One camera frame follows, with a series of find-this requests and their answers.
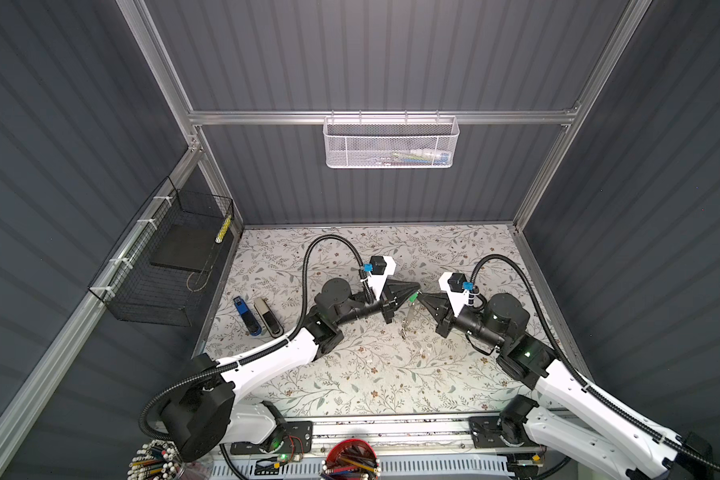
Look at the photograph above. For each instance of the white mesh wall basket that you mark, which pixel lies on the white mesh wall basket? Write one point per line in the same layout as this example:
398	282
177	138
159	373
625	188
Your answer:
390	141

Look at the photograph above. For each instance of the clear pencil jar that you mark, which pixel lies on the clear pencil jar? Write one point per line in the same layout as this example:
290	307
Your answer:
156	460

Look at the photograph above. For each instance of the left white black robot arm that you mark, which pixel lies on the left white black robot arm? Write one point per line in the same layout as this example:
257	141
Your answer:
210	409

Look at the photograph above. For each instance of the grey strap metal keyring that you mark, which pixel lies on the grey strap metal keyring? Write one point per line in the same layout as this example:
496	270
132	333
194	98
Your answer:
407	326

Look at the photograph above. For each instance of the red pencil cup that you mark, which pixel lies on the red pencil cup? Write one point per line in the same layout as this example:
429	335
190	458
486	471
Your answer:
351	459

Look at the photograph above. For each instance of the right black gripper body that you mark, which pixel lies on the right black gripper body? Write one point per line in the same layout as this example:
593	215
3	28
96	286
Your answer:
446	324

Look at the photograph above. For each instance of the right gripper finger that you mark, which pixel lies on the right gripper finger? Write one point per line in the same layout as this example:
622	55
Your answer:
434	296
436	306

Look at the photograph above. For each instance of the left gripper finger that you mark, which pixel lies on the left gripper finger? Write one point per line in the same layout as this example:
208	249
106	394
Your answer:
402	297
400	285

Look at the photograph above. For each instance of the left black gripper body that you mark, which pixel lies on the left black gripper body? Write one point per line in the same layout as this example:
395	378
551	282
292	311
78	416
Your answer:
386	306

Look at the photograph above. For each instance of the blue usb stick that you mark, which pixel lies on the blue usb stick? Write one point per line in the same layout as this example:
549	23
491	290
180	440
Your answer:
248	318

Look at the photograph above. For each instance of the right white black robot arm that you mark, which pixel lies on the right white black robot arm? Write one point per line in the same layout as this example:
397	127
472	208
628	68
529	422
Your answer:
608	437

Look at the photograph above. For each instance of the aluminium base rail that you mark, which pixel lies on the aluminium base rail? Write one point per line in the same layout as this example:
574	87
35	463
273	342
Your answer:
410	446

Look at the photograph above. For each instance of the black wire wall basket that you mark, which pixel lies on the black wire wall basket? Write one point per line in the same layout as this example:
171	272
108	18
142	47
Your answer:
170	265

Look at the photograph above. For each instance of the yellow marker pen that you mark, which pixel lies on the yellow marker pen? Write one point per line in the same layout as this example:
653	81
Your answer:
219	238

